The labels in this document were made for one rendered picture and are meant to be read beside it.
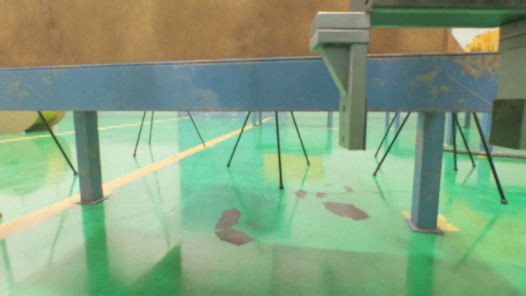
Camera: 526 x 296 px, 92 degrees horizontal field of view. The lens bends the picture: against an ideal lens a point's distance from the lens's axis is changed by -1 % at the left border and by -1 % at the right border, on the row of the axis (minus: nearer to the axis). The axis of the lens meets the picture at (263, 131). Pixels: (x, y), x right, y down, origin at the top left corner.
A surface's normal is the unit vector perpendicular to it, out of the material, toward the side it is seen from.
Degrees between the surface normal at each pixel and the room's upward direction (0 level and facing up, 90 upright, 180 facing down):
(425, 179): 90
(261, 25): 90
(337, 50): 90
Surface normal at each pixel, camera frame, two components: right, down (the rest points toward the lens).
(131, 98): -0.18, 0.11
